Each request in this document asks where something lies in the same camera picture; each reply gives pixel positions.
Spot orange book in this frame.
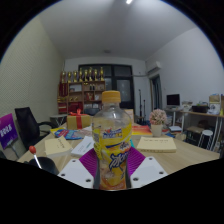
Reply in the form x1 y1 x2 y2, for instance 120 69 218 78
131 124 153 136

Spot pale yellow book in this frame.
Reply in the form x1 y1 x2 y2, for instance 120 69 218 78
136 135 178 154

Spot pink flowers in white pot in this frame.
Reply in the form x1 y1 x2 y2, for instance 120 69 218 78
148 108 168 138

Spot dark glass door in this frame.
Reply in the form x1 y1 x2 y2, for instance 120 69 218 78
78 63 135 111

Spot white round stool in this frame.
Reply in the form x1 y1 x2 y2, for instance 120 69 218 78
198 129 214 149

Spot purple sign board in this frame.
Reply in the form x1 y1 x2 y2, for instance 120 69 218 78
0 113 19 150

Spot red-ball stirrer stick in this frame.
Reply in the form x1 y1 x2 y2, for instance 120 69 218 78
28 145 43 169

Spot white booklet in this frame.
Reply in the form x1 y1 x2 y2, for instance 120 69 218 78
70 135 95 158

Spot beige book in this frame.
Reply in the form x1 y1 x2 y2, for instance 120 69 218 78
44 135 73 158

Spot yellow gift box red ribbon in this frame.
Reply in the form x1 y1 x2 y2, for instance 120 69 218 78
66 109 92 131

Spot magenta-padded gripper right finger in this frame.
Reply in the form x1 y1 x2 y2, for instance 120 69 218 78
125 146 169 190

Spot black mug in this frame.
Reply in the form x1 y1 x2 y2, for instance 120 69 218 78
28 156 60 176

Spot black box device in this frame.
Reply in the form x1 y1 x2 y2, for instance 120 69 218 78
191 105 209 114

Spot wooden shelf unit with trophies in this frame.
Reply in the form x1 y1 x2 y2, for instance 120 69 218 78
57 66 107 115

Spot black office chair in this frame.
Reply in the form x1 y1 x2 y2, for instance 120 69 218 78
14 106 56 151

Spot blue book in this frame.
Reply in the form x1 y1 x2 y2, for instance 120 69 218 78
54 128 84 141

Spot yellow-label orange-cap drink bottle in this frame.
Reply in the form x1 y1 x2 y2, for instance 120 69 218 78
91 90 133 191

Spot white wall air conditioner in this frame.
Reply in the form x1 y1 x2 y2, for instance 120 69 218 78
145 60 162 75

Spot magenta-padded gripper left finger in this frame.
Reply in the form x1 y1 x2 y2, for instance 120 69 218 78
57 147 101 190

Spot wooden side desk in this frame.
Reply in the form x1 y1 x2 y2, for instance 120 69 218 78
164 108 224 151

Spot computer monitor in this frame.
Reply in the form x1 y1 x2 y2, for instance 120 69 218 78
166 93 181 108

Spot small round grey table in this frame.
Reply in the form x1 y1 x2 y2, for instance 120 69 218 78
49 114 69 127

